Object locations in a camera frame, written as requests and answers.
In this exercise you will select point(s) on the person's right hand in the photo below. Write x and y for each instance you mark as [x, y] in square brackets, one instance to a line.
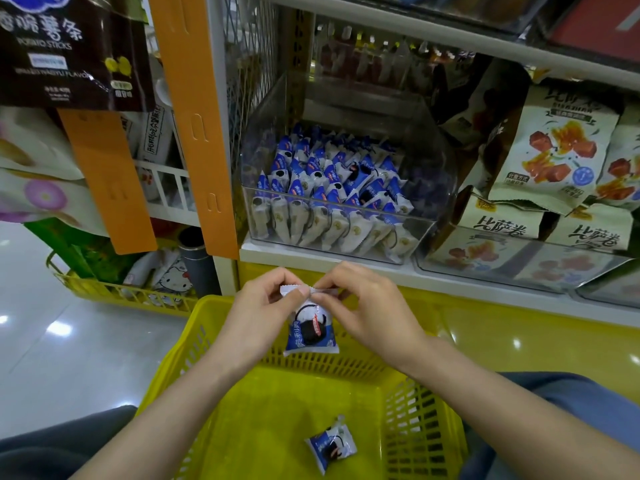
[380, 315]

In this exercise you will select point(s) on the person's left hand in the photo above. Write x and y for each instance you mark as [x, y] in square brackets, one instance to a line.
[255, 325]

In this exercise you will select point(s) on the yellow plastic shopping basket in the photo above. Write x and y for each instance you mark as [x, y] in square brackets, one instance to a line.
[260, 425]

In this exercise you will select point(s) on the pile of blue snack packets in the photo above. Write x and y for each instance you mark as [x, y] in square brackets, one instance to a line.
[330, 185]

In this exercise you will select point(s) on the person's right forearm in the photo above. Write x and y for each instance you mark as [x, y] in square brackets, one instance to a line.
[520, 425]

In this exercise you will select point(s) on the person's left forearm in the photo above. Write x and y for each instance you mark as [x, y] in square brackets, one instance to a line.
[160, 435]

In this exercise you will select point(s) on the yellow floor basket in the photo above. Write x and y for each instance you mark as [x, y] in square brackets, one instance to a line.
[115, 292]

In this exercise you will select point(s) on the store shelf with yellow base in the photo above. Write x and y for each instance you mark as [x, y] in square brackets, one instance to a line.
[540, 345]

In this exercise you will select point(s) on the green snack bags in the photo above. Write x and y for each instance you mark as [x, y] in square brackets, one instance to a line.
[75, 250]

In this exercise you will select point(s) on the dark grey cylinder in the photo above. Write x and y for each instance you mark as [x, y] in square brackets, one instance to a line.
[198, 263]

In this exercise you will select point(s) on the white cartoon print packet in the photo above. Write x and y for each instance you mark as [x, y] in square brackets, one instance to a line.
[170, 275]

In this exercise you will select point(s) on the clear plastic bin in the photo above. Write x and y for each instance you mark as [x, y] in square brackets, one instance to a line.
[500, 270]
[440, 180]

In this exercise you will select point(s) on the orange hanging strip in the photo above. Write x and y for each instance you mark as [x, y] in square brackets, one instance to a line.
[108, 180]

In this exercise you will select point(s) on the white card packet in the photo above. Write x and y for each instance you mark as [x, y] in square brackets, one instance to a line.
[155, 135]

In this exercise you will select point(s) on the grey trousers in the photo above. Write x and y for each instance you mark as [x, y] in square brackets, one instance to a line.
[45, 445]

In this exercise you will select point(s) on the row of fruit print bags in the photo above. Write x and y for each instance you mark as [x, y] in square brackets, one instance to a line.
[560, 145]

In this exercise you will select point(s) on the row of small brown packets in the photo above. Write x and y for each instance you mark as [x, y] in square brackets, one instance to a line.
[385, 60]

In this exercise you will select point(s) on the black potato stick bag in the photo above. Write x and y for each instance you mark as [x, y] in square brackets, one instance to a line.
[65, 55]

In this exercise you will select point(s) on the red price sign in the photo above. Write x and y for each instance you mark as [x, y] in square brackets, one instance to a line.
[600, 25]

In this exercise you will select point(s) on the orange shelf post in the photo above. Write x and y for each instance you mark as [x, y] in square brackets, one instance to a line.
[195, 125]

